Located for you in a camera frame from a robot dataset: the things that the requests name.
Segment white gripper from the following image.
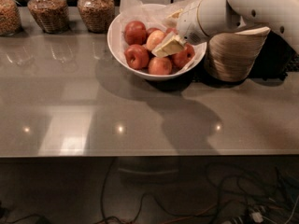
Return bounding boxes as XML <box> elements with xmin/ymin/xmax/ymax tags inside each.
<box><xmin>151</xmin><ymin>3</ymin><xmax>206</xmax><ymax>57</ymax></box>

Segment yellow-red apple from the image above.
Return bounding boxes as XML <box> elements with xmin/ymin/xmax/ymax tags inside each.
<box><xmin>148</xmin><ymin>57</ymin><xmax>172</xmax><ymax>76</ymax></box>
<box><xmin>146</xmin><ymin>30</ymin><xmax>165</xmax><ymax>51</ymax></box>

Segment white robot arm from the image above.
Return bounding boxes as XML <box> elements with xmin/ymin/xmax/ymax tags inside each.
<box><xmin>152</xmin><ymin>0</ymin><xmax>299</xmax><ymax>57</ymax></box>

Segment small red apple behind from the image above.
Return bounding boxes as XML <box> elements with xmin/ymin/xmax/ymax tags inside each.
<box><xmin>147</xmin><ymin>27</ymin><xmax>160</xmax><ymax>36</ymax></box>

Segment red apple back left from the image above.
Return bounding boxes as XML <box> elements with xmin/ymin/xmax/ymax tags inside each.
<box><xmin>124</xmin><ymin>21</ymin><xmax>147</xmax><ymax>45</ymax></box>

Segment yellow-red apple front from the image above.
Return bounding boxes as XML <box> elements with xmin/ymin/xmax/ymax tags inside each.
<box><xmin>148</xmin><ymin>57</ymin><xmax>172</xmax><ymax>76</ymax></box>

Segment red apple front left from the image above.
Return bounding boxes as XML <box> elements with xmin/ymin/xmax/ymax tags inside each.
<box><xmin>124</xmin><ymin>44</ymin><xmax>150</xmax><ymax>70</ymax></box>

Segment white ceramic bowl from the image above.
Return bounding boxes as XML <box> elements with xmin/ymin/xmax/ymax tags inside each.
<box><xmin>107</xmin><ymin>4</ymin><xmax>206</xmax><ymax>81</ymax></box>

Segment front stack paper bowls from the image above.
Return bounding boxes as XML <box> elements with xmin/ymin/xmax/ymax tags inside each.
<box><xmin>205</xmin><ymin>27</ymin><xmax>270</xmax><ymax>83</ymax></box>

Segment right glass cereal jar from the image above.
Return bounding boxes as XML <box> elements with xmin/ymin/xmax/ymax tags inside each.
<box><xmin>77</xmin><ymin>0</ymin><xmax>115</xmax><ymax>34</ymax></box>

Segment glass cereal jar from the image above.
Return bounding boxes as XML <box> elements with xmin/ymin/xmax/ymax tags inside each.
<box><xmin>0</xmin><ymin>0</ymin><xmax>21</xmax><ymax>36</ymax></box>
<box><xmin>27</xmin><ymin>0</ymin><xmax>69</xmax><ymax>34</ymax></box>
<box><xmin>77</xmin><ymin>0</ymin><xmax>115</xmax><ymax>34</ymax></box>

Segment middle glass cereal jar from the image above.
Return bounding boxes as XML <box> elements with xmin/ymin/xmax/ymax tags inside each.
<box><xmin>27</xmin><ymin>0</ymin><xmax>69</xmax><ymax>34</ymax></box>

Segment left glass cereal jar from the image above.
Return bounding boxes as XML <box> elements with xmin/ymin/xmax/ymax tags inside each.
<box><xmin>0</xmin><ymin>0</ymin><xmax>21</xmax><ymax>36</ymax></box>

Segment white power adapter on floor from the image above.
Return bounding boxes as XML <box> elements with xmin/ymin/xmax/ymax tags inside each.
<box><xmin>250</xmin><ymin>212</ymin><xmax>263</xmax><ymax>224</ymax></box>

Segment orange floor cable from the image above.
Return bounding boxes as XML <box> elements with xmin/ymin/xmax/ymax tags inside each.
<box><xmin>158</xmin><ymin>203</ymin><xmax>219</xmax><ymax>224</ymax></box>

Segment black floor cable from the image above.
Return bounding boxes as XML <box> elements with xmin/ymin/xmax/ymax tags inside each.
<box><xmin>98</xmin><ymin>157</ymin><xmax>148</xmax><ymax>224</ymax></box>

